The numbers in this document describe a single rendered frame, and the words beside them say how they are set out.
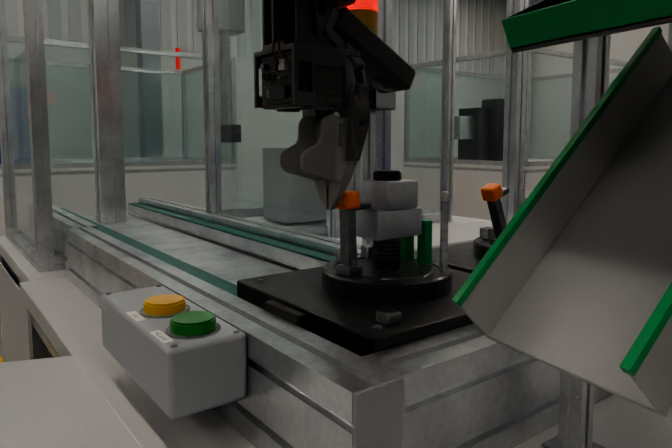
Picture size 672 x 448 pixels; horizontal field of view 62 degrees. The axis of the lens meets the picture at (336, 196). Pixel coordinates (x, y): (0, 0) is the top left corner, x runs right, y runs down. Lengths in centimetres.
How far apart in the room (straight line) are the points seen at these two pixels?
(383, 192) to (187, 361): 25
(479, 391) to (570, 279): 13
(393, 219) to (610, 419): 28
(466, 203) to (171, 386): 552
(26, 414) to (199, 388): 22
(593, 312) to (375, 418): 16
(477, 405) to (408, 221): 20
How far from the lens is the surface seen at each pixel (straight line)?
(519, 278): 42
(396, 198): 58
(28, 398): 70
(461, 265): 73
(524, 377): 54
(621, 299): 39
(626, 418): 64
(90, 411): 64
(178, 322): 51
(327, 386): 41
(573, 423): 55
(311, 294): 58
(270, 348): 47
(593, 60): 50
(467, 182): 590
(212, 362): 50
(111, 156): 155
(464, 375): 47
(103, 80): 155
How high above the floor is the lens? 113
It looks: 5 degrees down
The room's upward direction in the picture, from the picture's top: straight up
